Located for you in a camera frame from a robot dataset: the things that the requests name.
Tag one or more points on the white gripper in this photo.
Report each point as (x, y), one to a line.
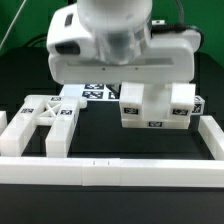
(112, 43)

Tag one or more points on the white chair seat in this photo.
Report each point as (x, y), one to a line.
(156, 99)

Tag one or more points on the white chair back frame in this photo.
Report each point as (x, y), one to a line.
(59, 113)

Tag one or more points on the white tagged cube right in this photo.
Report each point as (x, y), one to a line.
(198, 105)

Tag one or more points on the white U-shaped fence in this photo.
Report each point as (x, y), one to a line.
(56, 168)

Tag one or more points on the white marker base plate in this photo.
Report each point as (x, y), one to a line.
(92, 92)

